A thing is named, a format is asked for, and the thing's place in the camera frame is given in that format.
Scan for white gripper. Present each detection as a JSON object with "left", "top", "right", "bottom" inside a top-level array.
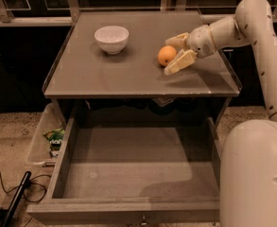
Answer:
[{"left": 164, "top": 25, "right": 216, "bottom": 76}]

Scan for orange fruit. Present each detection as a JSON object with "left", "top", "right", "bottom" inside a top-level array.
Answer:
[{"left": 157, "top": 45, "right": 177, "bottom": 66}]

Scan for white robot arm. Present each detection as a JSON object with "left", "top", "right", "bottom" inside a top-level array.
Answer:
[{"left": 164, "top": 0, "right": 277, "bottom": 227}]

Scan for open grey top drawer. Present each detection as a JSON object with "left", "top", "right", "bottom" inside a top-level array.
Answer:
[{"left": 27, "top": 119, "right": 219, "bottom": 225}]

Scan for metal drawer knob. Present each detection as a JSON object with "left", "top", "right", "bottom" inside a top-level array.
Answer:
[{"left": 139, "top": 216, "right": 148, "bottom": 227}]

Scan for white ceramic bowl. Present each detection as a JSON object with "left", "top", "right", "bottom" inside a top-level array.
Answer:
[{"left": 95, "top": 26, "right": 130, "bottom": 55}]

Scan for grey wooden cabinet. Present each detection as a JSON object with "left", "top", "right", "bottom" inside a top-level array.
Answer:
[{"left": 42, "top": 10, "right": 243, "bottom": 130}]

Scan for green snack packet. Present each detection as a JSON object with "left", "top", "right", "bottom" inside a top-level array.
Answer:
[{"left": 43, "top": 128, "right": 65, "bottom": 158}]

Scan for clear plastic bin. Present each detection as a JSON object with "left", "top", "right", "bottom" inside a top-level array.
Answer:
[{"left": 26, "top": 103, "right": 61, "bottom": 166}]

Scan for black bar on floor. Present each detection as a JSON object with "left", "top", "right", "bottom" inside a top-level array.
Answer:
[{"left": 0, "top": 171, "right": 31, "bottom": 227}]

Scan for metal railing frame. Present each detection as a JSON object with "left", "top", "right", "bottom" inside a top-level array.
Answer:
[{"left": 0, "top": 0, "right": 277, "bottom": 27}]

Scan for black cable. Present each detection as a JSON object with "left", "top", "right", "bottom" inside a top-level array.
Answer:
[{"left": 0, "top": 166, "right": 53, "bottom": 210}]

